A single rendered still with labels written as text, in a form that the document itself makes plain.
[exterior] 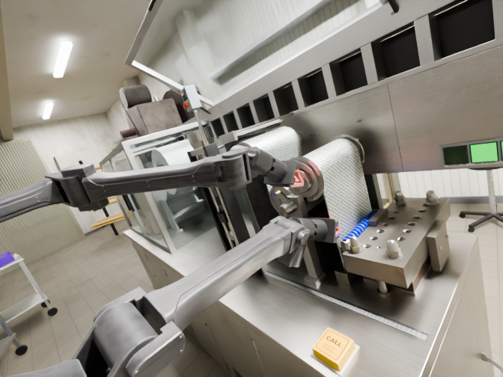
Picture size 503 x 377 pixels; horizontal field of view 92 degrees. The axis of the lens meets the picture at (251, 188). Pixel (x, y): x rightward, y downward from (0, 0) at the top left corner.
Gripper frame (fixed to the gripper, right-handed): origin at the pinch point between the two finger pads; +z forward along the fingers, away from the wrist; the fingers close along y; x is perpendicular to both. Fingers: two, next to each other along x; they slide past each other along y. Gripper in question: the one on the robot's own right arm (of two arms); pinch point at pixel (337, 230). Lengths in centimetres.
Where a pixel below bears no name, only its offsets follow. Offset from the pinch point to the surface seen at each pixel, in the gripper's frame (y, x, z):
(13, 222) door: -850, -88, -173
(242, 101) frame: -61, 61, 0
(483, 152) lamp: 29.8, 25.0, 20.1
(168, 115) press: -361, 148, 48
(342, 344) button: 11.9, -24.8, -13.8
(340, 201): 0.2, 9.0, 0.2
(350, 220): 0.2, 3.4, 6.9
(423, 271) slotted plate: 18.7, -8.8, 13.9
